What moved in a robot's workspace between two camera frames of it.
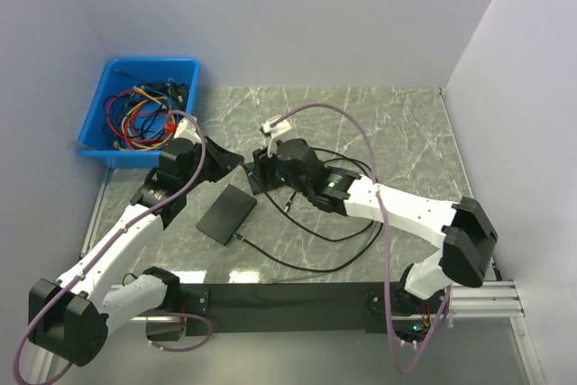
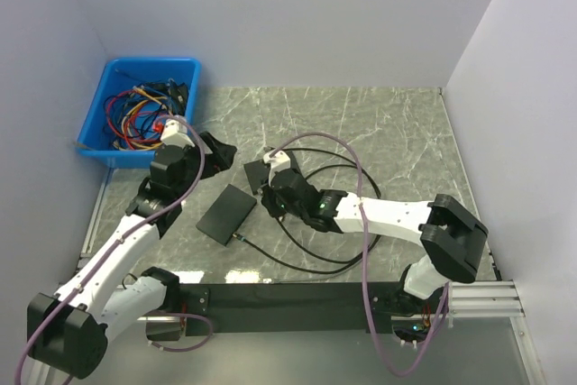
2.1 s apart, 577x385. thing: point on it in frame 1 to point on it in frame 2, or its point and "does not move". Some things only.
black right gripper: x=267 y=178 to x=269 y=200
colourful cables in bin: x=178 y=92 does not move
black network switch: x=224 y=216 does not move
